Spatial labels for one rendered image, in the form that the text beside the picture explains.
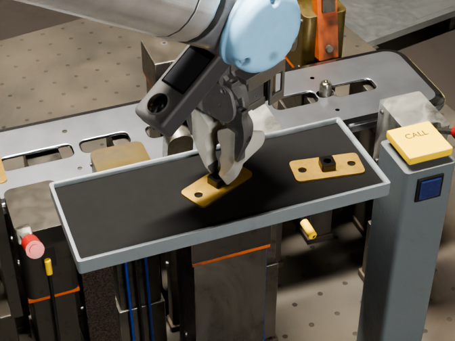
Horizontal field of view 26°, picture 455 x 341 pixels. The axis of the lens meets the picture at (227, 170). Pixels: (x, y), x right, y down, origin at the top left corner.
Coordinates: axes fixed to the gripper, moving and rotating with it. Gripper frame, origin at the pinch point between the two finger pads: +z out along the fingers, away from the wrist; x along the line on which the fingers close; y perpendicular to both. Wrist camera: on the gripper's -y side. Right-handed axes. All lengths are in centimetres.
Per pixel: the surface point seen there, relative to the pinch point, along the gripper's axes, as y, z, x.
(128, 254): -14.6, 1.9, -1.4
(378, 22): 191, 107, 112
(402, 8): 205, 107, 112
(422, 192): 21.0, 6.9, -14.6
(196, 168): 0.4, 1.8, 3.8
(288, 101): 52, 33, 34
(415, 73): 56, 18, 10
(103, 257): -17.0, 1.4, -0.2
